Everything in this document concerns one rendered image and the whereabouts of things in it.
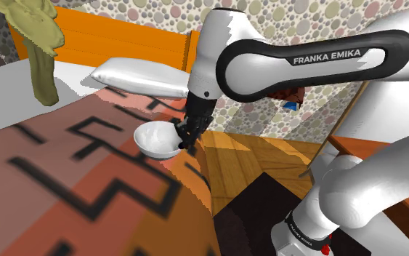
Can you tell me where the white bowl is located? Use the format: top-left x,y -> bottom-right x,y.
133,120 -> 185,161

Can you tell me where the white pillow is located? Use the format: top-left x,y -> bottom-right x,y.
89,57 -> 192,100

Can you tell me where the dark robot stand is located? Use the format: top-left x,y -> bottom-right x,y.
212,172 -> 337,256

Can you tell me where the bed with patterned blanket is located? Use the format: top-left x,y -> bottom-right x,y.
0,5 -> 215,256

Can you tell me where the yellow-green cloth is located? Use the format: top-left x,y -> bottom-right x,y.
0,0 -> 66,107

